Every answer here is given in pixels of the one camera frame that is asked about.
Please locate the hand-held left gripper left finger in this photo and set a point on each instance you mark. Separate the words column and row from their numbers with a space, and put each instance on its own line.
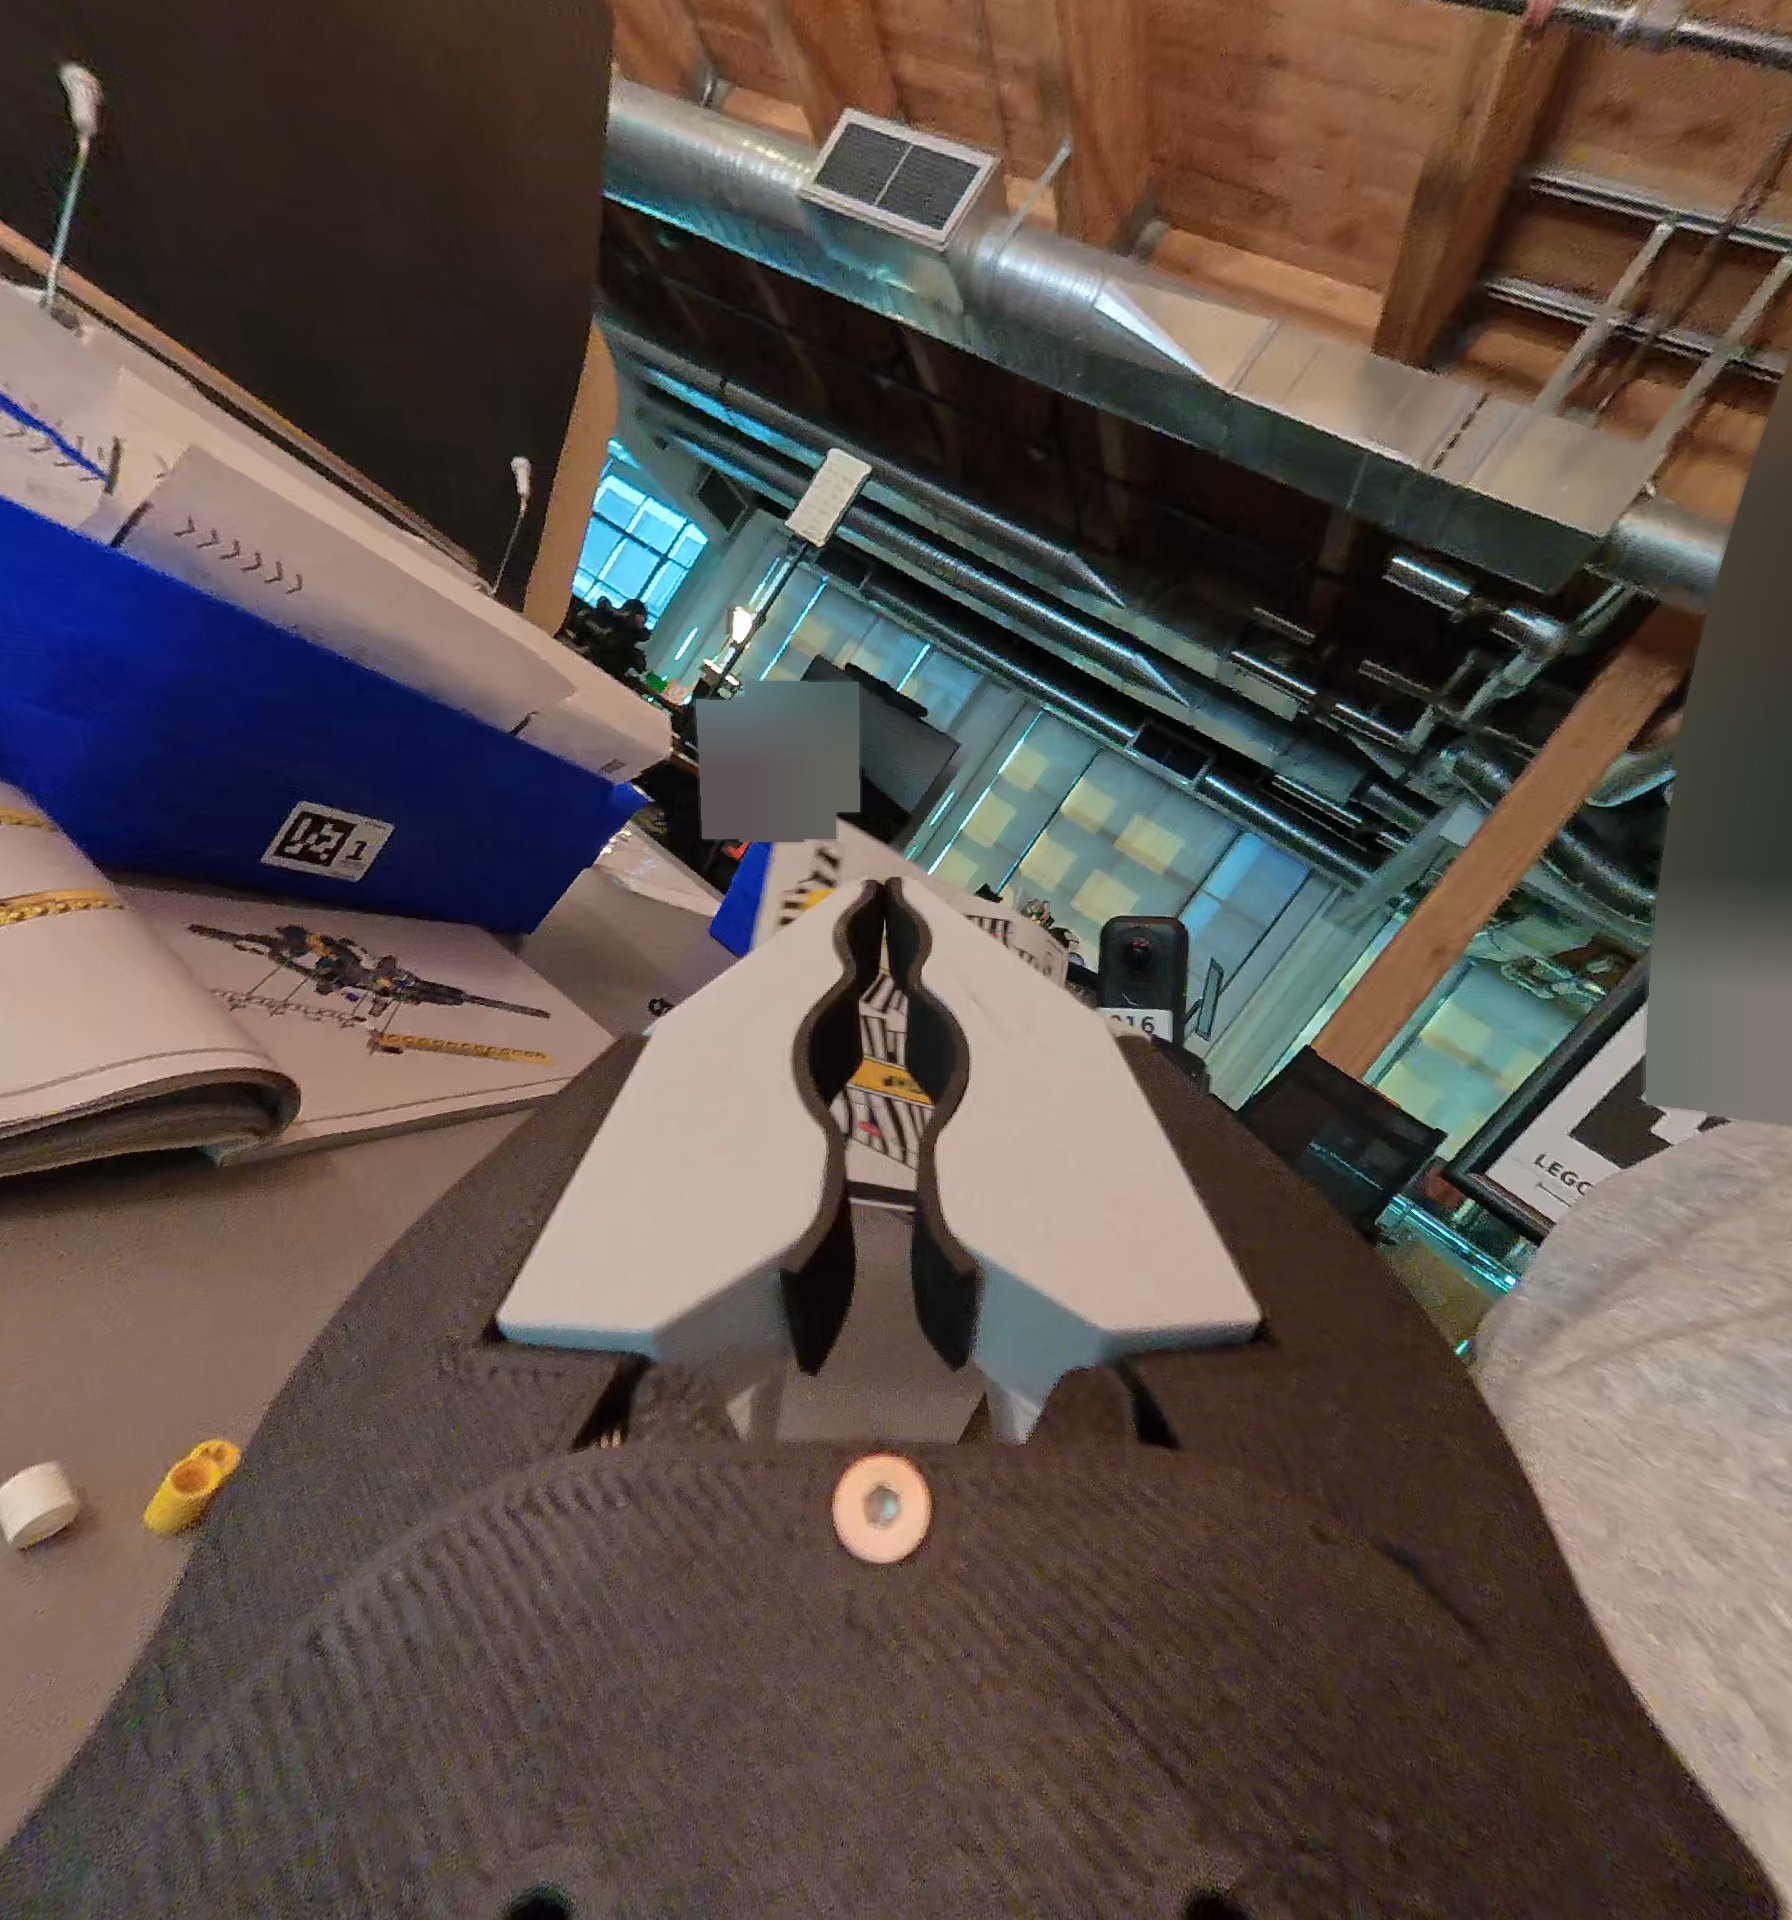
column 675, row 1185

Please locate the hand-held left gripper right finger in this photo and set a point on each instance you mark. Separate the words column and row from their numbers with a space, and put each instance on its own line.
column 1093, row 1185

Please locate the zebra striped sticker sheet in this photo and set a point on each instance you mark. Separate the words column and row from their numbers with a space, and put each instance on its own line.
column 879, row 1095

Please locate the yellow lego connector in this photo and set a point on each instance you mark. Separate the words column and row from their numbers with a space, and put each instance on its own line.
column 191, row 1484

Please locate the white round lego piece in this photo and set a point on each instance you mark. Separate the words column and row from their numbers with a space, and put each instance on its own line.
column 35, row 1505

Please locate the black mesh office chair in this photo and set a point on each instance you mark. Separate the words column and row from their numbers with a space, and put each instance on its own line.
column 1346, row 1141

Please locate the plain blue storage bin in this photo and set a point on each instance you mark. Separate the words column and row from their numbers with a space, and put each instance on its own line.
column 737, row 908

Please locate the framed white poster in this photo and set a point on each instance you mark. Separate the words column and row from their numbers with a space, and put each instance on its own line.
column 1601, row 1125

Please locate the white hanging ceiling sign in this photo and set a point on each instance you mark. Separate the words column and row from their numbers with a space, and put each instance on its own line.
column 832, row 497

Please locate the open instruction booklet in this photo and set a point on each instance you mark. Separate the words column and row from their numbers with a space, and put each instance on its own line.
column 118, row 1017

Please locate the metal rod with white tip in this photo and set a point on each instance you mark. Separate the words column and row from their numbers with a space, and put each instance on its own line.
column 516, row 523
column 67, row 194

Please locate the stack of white booklets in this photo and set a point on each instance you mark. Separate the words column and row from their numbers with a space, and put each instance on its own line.
column 343, row 583

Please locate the blue storage bin with tag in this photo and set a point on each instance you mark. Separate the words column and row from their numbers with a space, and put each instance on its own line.
column 162, row 687

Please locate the metal air duct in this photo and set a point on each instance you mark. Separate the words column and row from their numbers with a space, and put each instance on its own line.
column 1255, row 390

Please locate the dark board with wooden frame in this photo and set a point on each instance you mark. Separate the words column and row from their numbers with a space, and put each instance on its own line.
column 313, row 194

